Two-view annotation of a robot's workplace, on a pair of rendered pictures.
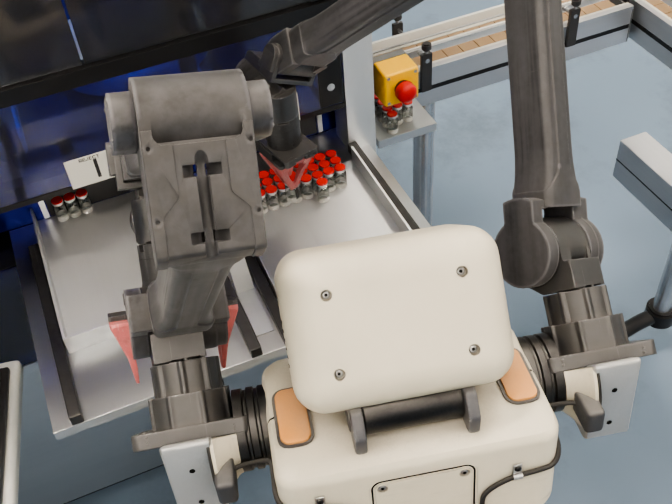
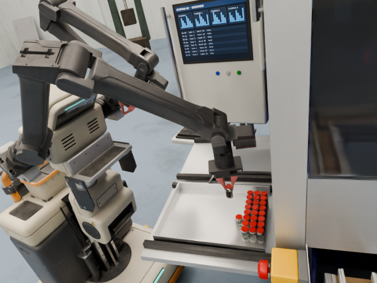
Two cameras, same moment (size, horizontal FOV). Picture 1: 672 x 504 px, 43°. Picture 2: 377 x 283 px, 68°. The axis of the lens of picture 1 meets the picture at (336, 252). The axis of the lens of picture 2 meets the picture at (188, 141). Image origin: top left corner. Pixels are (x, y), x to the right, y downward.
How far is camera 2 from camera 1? 162 cm
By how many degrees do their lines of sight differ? 93
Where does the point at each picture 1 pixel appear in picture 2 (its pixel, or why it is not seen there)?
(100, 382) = (204, 146)
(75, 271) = (259, 147)
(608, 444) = not seen: outside the picture
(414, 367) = not seen: hidden behind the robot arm
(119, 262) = (254, 156)
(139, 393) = (192, 153)
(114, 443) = not seen: hidden behind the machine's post
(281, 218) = (240, 206)
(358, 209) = (220, 237)
